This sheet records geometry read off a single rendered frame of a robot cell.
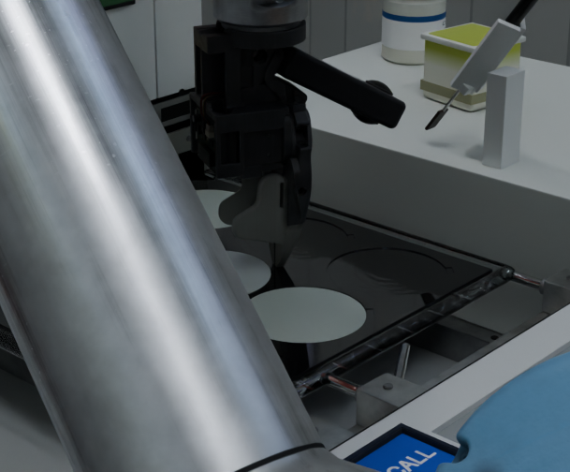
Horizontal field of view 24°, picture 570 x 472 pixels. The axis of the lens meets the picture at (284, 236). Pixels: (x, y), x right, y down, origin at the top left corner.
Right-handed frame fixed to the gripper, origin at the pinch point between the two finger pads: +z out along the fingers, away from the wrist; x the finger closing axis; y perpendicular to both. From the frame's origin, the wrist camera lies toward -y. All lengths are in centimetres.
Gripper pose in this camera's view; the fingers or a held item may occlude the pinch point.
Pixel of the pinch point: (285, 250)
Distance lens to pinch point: 116.3
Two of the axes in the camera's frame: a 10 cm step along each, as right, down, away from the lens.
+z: 0.0, 9.2, 3.9
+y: -9.4, 1.4, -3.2
